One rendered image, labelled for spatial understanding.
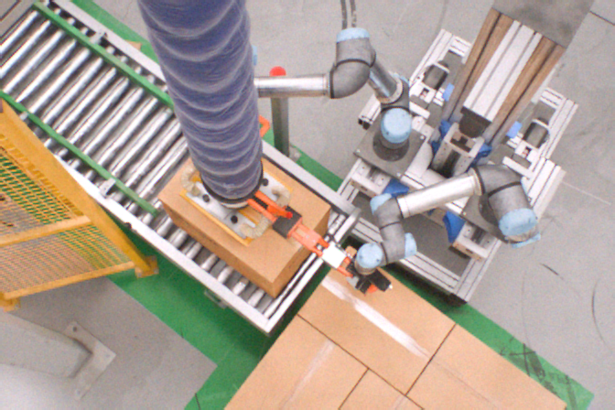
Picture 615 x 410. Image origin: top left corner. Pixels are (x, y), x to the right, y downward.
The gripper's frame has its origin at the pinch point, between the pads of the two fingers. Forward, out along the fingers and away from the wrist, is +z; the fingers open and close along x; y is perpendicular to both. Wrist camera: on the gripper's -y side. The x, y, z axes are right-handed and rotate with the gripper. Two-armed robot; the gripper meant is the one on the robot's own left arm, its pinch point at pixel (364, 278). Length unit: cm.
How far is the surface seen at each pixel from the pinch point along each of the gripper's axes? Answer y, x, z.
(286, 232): 32.5, 4.4, -1.4
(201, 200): 68, 13, 11
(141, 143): 126, 0, 70
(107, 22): 215, -54, 125
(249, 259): 43, 16, 29
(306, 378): -3, 37, 70
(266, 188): 52, -7, 11
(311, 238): 24.3, 0.4, -1.1
